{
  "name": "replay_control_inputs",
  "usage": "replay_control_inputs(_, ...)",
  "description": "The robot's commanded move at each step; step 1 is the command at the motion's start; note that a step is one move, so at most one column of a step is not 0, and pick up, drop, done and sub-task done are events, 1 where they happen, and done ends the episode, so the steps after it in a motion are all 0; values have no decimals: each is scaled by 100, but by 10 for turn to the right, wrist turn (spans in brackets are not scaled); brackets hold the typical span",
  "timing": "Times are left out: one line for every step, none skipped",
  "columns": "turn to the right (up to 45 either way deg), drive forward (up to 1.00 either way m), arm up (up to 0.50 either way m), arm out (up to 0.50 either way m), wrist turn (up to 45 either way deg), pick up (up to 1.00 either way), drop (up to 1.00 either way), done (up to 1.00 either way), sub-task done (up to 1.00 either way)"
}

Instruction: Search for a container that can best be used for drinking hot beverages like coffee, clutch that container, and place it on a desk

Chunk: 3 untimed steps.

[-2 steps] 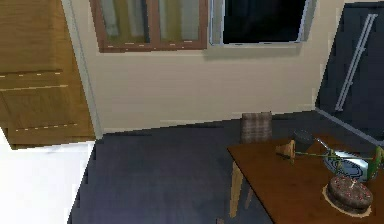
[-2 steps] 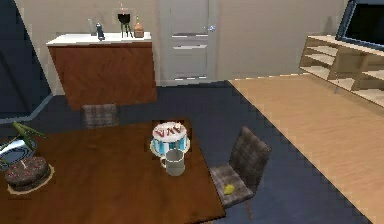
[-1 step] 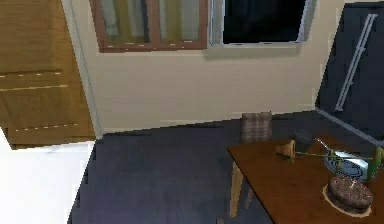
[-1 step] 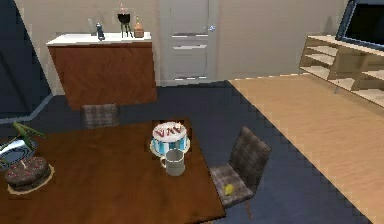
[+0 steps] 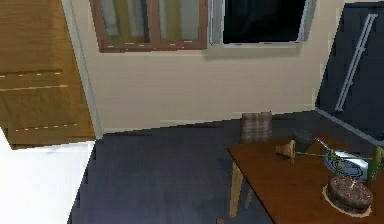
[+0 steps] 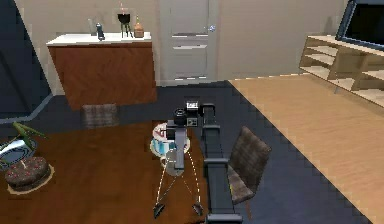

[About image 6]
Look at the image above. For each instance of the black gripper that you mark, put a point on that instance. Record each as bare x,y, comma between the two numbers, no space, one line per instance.
180,140

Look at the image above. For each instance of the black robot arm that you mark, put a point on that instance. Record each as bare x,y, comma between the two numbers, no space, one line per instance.
215,160

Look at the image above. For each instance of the grey mug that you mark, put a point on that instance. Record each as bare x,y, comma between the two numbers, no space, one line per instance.
170,161

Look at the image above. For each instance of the brown woven chair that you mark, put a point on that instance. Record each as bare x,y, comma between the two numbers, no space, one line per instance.
100,115
248,160

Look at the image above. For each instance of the brown wooden dining table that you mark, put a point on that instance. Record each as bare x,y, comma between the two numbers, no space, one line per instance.
100,173

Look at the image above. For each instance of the brown cabinet with white top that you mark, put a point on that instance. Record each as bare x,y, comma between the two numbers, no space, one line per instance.
103,73

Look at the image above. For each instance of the chocolate cake on board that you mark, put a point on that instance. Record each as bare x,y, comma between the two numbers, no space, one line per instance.
26,173

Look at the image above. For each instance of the white room door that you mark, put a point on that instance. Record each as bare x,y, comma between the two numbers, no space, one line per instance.
188,40

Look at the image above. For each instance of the green plant in bowl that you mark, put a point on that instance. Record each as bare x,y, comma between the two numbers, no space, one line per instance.
16,148

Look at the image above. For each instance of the brown bottle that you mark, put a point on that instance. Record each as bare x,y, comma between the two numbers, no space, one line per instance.
138,30

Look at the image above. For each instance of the round door knob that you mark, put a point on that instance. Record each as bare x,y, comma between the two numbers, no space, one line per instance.
212,28

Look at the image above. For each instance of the dark blue bottle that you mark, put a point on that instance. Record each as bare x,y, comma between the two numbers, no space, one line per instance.
100,31

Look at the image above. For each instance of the black candle holder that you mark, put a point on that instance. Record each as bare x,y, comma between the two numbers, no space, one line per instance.
124,19

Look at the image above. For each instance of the clear glass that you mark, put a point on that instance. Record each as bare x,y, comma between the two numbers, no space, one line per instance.
91,27

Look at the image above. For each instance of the light wooden shelf unit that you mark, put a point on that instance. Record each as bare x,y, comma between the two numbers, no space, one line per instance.
346,66

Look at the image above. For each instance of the black television set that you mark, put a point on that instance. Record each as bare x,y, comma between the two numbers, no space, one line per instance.
366,21

